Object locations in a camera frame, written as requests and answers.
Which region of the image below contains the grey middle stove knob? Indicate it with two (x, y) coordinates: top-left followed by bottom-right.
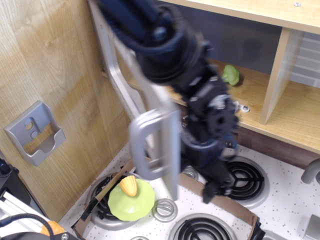
(181, 165), (199, 181)

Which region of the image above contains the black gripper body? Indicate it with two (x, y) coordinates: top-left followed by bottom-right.
(181, 139), (237, 192)

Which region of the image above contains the brown cardboard box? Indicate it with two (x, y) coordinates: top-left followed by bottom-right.
(71, 159), (266, 240)

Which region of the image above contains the grey stove knob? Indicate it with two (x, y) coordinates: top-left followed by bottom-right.
(152, 198), (178, 223)
(181, 165), (199, 181)

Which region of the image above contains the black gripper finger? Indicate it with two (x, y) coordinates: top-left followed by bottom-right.
(202, 181), (232, 204)

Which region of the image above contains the yellow toy corn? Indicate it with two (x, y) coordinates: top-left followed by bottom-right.
(119, 175), (138, 197)

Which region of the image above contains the hanging toy strainer spoon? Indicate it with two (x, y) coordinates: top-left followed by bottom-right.
(181, 115), (189, 129)

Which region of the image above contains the green toy broccoli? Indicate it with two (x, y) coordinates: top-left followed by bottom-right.
(221, 64), (240, 86)

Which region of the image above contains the wooden shelf unit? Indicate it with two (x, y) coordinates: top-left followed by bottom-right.
(101, 0), (320, 154)

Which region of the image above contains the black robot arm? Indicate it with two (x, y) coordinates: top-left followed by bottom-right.
(97, 0), (238, 203)

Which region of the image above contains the orange object bottom left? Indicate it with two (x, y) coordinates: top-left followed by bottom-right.
(40, 220), (66, 237)

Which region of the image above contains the grey front stove knob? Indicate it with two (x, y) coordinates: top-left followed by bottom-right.
(152, 198), (178, 223)

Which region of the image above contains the back right black burner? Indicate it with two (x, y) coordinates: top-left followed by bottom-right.
(227, 160), (265, 201)

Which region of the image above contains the grey toy microwave door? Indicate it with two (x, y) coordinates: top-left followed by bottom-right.
(88, 0), (181, 201)

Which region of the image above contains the front right black burner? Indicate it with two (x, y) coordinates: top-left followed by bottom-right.
(177, 217), (231, 240)

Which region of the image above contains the black equipment at left edge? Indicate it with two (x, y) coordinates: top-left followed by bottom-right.
(0, 158), (31, 206)

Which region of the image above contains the grey toy faucet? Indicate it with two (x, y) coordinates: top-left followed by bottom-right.
(301, 158), (320, 184)

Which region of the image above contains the grey wall phone holder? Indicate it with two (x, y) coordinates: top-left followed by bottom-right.
(4, 100), (66, 167)

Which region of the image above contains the black burner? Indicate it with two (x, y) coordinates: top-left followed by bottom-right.
(227, 160), (265, 201)
(177, 217), (231, 240)
(91, 174), (118, 220)

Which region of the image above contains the front left black burner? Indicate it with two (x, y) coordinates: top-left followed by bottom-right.
(91, 174), (118, 220)

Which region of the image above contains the green toy plate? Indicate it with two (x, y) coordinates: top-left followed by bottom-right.
(107, 179), (156, 222)

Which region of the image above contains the black braided cable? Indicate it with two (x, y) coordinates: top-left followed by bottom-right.
(0, 212), (55, 240)

